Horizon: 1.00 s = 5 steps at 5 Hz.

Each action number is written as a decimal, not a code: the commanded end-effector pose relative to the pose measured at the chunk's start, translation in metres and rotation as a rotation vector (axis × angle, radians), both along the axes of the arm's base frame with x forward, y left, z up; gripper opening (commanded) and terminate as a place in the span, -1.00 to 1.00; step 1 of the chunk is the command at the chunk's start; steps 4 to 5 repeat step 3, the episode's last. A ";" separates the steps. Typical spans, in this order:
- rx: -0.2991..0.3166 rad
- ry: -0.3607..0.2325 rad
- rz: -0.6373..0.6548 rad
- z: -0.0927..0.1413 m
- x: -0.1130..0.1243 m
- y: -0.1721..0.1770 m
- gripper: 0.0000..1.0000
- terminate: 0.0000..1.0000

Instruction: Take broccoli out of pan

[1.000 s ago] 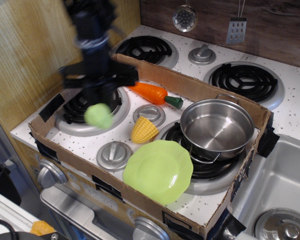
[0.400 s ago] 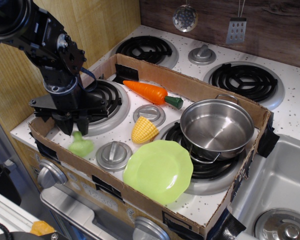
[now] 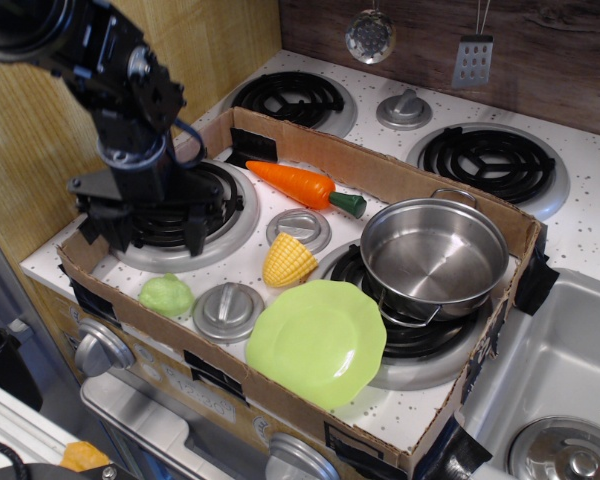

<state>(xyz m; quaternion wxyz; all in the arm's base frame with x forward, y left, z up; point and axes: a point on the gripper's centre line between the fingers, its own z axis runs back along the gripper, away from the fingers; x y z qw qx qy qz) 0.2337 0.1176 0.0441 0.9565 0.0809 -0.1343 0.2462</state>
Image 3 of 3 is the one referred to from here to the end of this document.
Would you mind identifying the hanging silver spatula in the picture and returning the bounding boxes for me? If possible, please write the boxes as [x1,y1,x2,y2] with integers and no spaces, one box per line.
[451,1,494,89]

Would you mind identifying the black burner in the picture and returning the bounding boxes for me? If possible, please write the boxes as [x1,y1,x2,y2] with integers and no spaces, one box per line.
[222,71,357,138]
[406,122,570,220]
[309,241,494,391]
[111,160,260,273]

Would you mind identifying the silver knob stove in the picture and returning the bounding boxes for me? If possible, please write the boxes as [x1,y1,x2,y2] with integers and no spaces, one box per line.
[266,208,332,253]
[192,282,265,344]
[376,89,433,131]

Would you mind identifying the yellow toy corn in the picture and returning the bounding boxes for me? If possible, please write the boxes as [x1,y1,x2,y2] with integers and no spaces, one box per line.
[262,233,318,288]

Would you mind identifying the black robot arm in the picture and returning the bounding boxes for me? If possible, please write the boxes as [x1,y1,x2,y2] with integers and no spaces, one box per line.
[0,1,224,256]

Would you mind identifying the cardboard fence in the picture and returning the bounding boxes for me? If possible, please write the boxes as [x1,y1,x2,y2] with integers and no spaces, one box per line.
[58,108,547,474]

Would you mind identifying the front left black burner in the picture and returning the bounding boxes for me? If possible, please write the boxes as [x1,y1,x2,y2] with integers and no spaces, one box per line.
[111,160,260,273]

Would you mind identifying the oven knob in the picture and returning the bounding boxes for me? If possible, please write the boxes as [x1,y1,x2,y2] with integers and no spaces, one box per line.
[74,318,135,377]
[265,433,340,480]

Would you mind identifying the orange toy bottom left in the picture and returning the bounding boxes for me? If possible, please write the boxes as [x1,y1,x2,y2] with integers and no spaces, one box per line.
[59,441,111,473]

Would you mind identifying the silver knob rear stove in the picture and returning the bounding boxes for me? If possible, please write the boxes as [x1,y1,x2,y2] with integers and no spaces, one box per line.
[376,89,433,131]

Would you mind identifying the light green plastic plate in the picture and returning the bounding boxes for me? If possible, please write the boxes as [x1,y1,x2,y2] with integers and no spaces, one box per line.
[245,280,387,410]

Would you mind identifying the silver knob front stove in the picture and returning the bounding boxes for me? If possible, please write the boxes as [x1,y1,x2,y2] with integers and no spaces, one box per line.
[192,282,265,344]

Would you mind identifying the stainless steel pan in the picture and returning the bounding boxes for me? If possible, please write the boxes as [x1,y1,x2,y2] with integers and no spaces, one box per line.
[360,188,509,328]

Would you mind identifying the black cable bottom left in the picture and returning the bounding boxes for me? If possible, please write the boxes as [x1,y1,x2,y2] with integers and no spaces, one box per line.
[0,437,31,480]

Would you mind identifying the right oven front knob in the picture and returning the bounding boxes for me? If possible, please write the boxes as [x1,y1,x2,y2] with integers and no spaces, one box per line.
[265,433,340,480]

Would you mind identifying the green toy broccoli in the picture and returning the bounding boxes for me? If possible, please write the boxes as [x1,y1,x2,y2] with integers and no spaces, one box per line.
[138,273,195,317]

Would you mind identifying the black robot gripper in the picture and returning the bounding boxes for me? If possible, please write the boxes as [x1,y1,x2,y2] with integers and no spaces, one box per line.
[68,144,222,257]

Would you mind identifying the silver sink basin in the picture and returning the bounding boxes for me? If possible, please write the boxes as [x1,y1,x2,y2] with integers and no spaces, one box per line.
[461,270,600,479]

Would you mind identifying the front right black burner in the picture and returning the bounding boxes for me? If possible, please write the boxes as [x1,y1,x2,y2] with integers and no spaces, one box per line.
[309,241,494,391]

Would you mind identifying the hanging silver strainer ladle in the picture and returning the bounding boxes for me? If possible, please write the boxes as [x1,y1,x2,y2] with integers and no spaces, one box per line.
[345,1,397,65]

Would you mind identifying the silver oven door handle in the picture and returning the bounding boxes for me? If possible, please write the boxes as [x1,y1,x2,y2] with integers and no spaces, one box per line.
[80,373,230,479]

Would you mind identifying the silver knob centre stove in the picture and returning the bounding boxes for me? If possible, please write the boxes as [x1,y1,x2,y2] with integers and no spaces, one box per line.
[266,208,332,253]

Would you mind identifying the left oven front knob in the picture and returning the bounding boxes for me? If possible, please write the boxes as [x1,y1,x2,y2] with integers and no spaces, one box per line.
[74,318,135,377]

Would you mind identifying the silver sink drain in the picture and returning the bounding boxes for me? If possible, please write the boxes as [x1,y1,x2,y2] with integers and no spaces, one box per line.
[505,416,600,479]

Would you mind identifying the rear right black burner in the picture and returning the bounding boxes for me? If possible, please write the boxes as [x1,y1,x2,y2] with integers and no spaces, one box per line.
[406,122,570,220]

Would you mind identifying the orange toy carrot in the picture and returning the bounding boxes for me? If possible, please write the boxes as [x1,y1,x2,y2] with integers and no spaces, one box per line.
[245,160,367,218]

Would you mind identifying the rear left black burner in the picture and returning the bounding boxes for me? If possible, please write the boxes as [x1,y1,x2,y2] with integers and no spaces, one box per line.
[222,71,357,138]

